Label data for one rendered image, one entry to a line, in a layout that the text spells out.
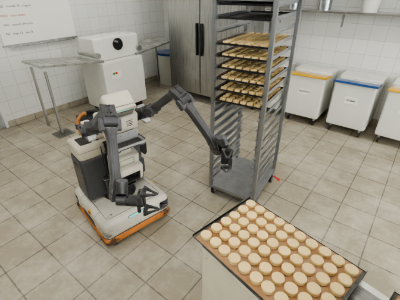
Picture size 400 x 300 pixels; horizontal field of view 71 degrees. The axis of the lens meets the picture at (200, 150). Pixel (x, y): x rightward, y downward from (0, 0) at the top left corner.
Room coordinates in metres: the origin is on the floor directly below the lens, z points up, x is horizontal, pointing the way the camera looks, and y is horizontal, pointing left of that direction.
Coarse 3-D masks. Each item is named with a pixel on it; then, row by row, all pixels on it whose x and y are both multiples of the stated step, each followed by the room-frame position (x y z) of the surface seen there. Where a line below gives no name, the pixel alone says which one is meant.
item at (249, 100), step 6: (276, 90) 2.44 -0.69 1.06; (222, 96) 2.29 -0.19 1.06; (228, 96) 2.30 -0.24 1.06; (234, 96) 2.28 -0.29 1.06; (240, 96) 2.28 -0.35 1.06; (246, 96) 2.33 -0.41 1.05; (252, 96) 2.29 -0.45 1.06; (270, 96) 2.32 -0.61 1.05; (234, 102) 2.18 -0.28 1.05; (240, 102) 2.15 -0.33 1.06; (246, 102) 2.19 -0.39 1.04; (252, 102) 2.16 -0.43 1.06; (258, 102) 2.14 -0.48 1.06
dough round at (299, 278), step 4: (296, 272) 0.69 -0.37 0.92; (300, 272) 0.69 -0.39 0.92; (296, 276) 0.68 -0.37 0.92; (300, 276) 0.68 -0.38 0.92; (304, 276) 0.68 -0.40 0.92; (296, 280) 0.66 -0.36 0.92; (300, 280) 0.66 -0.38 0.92; (304, 280) 0.66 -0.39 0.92; (296, 284) 0.65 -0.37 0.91; (300, 284) 0.65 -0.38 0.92; (304, 284) 0.65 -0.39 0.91
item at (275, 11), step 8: (272, 24) 2.02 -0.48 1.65; (272, 32) 2.02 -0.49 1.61; (272, 40) 2.01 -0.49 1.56; (272, 48) 2.01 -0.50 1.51; (272, 56) 2.02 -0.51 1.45; (264, 88) 2.02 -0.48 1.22; (264, 96) 2.02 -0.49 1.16; (264, 104) 2.01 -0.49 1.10; (264, 112) 2.01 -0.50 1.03; (264, 120) 2.02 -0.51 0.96; (256, 160) 2.02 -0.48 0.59; (256, 168) 2.02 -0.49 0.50; (256, 176) 2.01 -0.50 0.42; (256, 184) 2.01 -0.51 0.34
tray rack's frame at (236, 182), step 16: (224, 0) 2.21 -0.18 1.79; (240, 0) 2.14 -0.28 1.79; (256, 0) 2.09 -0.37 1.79; (272, 0) 2.03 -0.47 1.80; (288, 80) 2.53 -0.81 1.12; (240, 112) 2.76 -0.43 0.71; (256, 144) 2.68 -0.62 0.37; (240, 160) 2.70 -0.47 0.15; (224, 176) 2.39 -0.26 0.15; (240, 176) 2.39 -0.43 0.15; (240, 192) 2.13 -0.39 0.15; (256, 192) 2.12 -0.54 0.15
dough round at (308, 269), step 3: (303, 264) 0.73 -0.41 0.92; (306, 264) 0.73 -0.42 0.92; (309, 264) 0.73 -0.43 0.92; (303, 267) 0.72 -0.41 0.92; (306, 267) 0.72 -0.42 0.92; (309, 267) 0.72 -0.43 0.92; (312, 267) 0.72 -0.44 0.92; (303, 270) 0.71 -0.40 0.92; (306, 270) 0.70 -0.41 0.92; (309, 270) 0.70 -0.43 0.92; (312, 270) 0.70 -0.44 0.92; (306, 273) 0.69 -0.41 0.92; (309, 273) 0.69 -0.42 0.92; (312, 273) 0.69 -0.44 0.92
